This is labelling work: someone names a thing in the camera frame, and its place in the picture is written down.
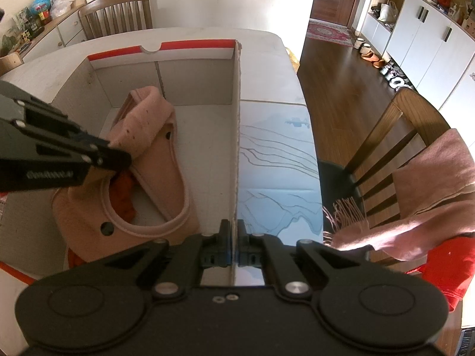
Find white tote bag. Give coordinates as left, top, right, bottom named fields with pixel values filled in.
left=376, top=1, right=398, bottom=23

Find cardboard box with red stripe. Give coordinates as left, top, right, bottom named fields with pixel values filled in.
left=0, top=39, right=243, bottom=288

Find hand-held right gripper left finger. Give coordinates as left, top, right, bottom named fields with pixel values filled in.
left=105, top=220, right=235, bottom=301

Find red patterned rug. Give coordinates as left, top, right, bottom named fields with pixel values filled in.
left=306, top=20, right=359, bottom=49

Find blue printed table mat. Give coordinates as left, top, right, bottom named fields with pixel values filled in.
left=237, top=99, right=323, bottom=288

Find clear plastic bag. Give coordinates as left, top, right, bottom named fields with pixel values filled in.
left=50, top=0, right=77, bottom=19

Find pink fringed scarf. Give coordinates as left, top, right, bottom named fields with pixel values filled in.
left=322, top=129, right=475, bottom=262

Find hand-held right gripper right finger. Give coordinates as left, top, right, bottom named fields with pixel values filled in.
left=237, top=220, right=368, bottom=301

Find red garment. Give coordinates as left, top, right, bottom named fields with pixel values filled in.
left=421, top=234, right=475, bottom=312

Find row of shoes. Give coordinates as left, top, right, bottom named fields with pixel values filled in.
left=380, top=64, right=413, bottom=91

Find white sideboard with wooden top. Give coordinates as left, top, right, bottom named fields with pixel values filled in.
left=15, top=0, right=90, bottom=62

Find dark wooden slatted chair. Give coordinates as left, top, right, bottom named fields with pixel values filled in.
left=343, top=87, right=451, bottom=273

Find orange slippers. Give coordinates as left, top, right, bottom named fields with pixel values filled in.
left=361, top=50, right=390, bottom=68

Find red cloth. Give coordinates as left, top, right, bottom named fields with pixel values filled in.
left=67, top=172, right=136, bottom=269

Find yellow object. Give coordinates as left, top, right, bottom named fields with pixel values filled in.
left=286, top=46, right=299, bottom=73

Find white cabinet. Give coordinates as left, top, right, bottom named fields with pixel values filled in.
left=362, top=0, right=475, bottom=119

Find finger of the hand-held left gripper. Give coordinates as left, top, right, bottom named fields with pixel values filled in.
left=0, top=156, right=91, bottom=193
left=13, top=96, right=132, bottom=168

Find pink fleece hat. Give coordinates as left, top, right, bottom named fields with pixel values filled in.
left=51, top=86, right=201, bottom=264

